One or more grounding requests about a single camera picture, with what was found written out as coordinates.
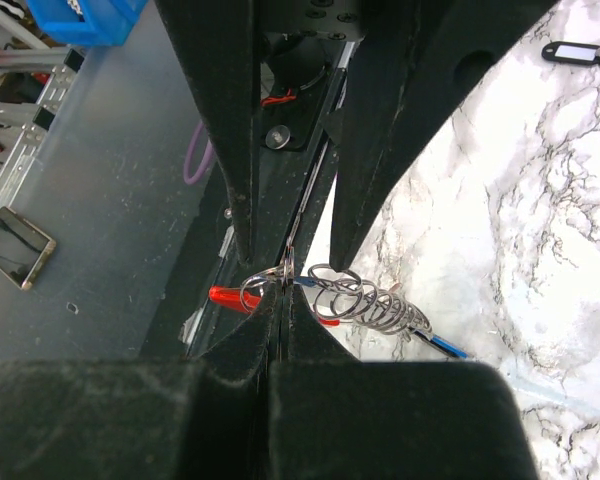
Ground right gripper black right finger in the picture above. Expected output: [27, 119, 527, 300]
[267, 286, 538, 479]

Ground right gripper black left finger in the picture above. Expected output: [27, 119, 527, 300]
[0, 287, 282, 479]

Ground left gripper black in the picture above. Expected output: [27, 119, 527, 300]
[156, 0, 553, 270]

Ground red-handled metal keyring tool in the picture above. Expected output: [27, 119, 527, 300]
[208, 284, 351, 328]

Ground chain of silver split rings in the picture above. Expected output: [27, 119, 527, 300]
[238, 262, 434, 337]

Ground small silver split ring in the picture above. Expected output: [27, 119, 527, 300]
[278, 242, 297, 284]

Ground blue plastic key tag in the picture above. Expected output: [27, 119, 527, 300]
[293, 276, 320, 288]

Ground blue plastic bin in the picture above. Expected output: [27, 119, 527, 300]
[27, 0, 147, 47]

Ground smartphone on floor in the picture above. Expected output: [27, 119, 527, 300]
[0, 206, 57, 291]

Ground aluminium frame rails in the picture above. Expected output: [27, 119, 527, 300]
[0, 46, 86, 208]

